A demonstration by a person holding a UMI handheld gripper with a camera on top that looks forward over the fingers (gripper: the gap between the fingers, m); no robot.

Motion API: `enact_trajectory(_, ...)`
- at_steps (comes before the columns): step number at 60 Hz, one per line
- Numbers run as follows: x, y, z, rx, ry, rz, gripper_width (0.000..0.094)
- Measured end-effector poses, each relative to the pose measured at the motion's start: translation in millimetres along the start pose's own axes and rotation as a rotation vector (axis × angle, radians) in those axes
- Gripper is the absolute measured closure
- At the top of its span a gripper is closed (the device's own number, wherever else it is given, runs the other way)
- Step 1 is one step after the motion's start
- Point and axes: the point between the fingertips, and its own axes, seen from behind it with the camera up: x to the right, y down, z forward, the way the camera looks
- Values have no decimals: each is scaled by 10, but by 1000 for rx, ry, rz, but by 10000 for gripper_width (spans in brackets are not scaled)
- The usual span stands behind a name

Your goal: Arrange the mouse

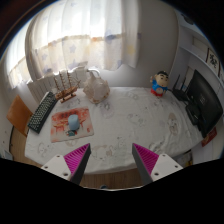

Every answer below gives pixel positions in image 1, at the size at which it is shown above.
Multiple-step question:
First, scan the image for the white wall shelf unit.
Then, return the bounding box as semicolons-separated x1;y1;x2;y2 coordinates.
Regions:
176;9;224;84

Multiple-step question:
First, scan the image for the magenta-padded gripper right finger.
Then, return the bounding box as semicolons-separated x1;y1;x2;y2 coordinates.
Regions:
131;143;184;186

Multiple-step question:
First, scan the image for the white radiator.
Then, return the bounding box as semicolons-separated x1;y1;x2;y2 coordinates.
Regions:
26;65;89;103

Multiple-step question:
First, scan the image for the white cartoon-print tablecloth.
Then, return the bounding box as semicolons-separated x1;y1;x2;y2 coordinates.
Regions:
24;86;204;175

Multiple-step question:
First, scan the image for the large white conch shell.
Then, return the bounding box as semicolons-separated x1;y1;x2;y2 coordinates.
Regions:
82;69;111;104

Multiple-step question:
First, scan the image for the orange printed mouse pad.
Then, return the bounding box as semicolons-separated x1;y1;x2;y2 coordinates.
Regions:
49;106;95;144

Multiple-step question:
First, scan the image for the red flat packet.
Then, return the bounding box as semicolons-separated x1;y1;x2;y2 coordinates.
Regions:
200;127;218;148

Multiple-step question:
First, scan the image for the dark mechanical keyboard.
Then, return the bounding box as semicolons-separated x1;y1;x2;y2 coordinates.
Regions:
27;91;58;134

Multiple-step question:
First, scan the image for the black router with antennas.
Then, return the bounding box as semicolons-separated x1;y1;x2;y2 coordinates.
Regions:
171;73;192;102

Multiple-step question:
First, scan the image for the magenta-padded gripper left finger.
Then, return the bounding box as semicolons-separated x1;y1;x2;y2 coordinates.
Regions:
40;143;92;186

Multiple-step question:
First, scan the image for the wooden chair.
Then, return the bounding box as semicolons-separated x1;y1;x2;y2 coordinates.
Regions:
5;94;34;138

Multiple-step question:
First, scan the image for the black computer monitor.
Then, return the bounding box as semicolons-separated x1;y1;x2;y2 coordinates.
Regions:
184;69;224;138

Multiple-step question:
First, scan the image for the wooden model sailing ship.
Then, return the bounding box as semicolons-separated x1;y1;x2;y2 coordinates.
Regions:
53;69;82;104

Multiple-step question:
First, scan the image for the light blue computer mouse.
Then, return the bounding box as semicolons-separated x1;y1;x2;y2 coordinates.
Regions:
67;114;81;132

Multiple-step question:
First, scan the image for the cartoon boy figure clock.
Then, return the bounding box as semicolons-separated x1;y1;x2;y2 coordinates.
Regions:
149;69;170;98

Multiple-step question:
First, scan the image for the white star-print curtain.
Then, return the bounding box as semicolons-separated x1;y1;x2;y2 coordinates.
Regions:
6;0;140;89

